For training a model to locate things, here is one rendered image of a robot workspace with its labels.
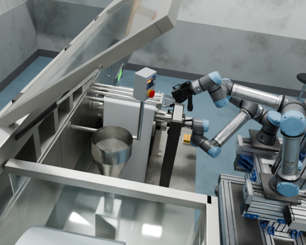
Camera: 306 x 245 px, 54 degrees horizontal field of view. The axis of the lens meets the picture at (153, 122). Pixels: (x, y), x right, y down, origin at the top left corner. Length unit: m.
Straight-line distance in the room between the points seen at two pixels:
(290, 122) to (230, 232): 1.19
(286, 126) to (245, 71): 3.32
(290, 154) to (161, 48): 3.30
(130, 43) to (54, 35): 4.44
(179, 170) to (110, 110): 0.66
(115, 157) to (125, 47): 0.45
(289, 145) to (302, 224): 0.61
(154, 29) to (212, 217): 0.45
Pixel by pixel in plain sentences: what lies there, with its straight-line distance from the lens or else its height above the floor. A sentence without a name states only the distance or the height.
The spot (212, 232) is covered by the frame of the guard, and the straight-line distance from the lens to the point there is 0.74.
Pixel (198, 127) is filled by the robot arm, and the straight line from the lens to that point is 1.88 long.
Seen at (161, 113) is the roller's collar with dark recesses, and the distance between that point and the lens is 1.49.
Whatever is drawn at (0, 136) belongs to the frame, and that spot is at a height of 1.65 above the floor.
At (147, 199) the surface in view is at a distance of 0.78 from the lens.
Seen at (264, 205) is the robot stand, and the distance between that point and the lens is 2.16.
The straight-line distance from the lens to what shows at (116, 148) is 1.14.
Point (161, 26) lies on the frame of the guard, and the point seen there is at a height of 1.99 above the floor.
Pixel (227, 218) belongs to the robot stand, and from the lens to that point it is 2.63.
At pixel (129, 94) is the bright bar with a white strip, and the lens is 1.44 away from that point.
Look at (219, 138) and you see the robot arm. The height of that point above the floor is 1.08.
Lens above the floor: 2.19
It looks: 36 degrees down
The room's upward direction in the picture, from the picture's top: 8 degrees clockwise
